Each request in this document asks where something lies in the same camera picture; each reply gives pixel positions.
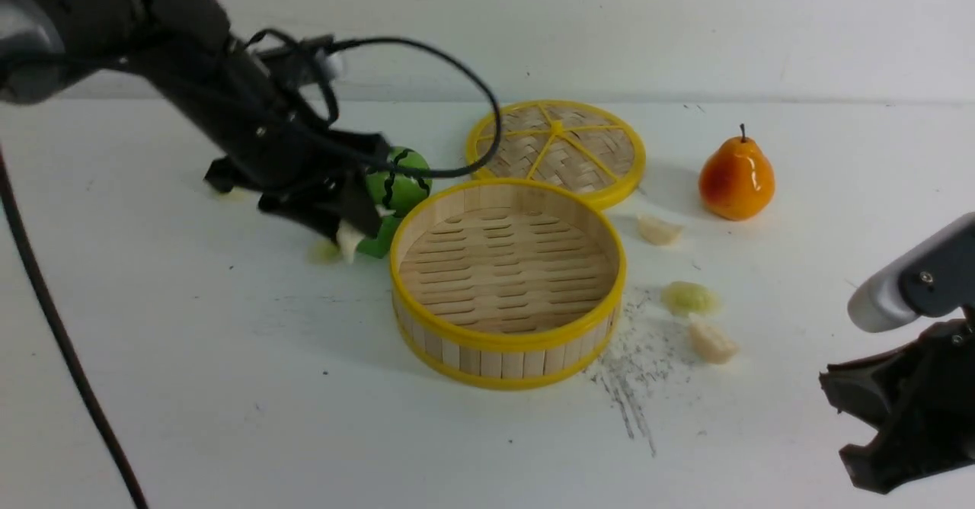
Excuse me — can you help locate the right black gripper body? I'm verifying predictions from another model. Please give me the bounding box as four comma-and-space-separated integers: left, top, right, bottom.
819, 319, 974, 495

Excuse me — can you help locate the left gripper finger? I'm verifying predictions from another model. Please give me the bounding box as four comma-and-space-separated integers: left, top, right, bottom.
337, 170, 383, 238
257, 194, 342, 245

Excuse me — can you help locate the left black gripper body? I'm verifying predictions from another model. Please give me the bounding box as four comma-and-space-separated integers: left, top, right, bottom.
205, 52, 389, 210

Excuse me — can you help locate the white dumpling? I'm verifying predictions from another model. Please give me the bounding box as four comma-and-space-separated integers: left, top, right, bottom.
687, 317, 740, 364
636, 213, 685, 246
337, 206, 395, 263

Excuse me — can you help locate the green dumpling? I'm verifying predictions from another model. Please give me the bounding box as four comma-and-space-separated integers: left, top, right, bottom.
213, 188, 248, 201
660, 281, 722, 318
308, 238, 343, 264

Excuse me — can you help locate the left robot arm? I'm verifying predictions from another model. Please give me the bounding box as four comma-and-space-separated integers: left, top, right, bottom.
2, 0, 388, 239

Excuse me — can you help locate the bamboo steamer tray yellow rim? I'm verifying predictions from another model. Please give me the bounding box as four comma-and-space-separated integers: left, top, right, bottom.
388, 179, 627, 390

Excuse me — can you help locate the woven bamboo steamer lid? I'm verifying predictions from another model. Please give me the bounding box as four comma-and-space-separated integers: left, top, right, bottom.
472, 100, 647, 210

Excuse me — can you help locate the green foam cube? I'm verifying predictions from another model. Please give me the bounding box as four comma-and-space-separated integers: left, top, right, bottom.
356, 215, 403, 259

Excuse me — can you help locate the green toy watermelon ball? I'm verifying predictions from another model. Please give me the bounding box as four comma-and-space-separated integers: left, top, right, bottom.
365, 146, 433, 216

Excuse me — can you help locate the orange yellow toy pear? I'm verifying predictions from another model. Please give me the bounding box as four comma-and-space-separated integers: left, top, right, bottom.
698, 123, 776, 222

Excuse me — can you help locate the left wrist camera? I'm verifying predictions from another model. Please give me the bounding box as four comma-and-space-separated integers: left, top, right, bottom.
254, 34, 345, 88

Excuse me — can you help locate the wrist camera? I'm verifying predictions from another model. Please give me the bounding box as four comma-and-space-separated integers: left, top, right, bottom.
847, 213, 974, 333
254, 34, 345, 88

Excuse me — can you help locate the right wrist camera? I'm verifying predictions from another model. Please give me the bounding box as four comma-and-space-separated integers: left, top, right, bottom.
847, 213, 974, 333

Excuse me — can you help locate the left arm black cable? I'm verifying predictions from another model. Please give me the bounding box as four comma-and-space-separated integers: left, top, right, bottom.
0, 29, 503, 509

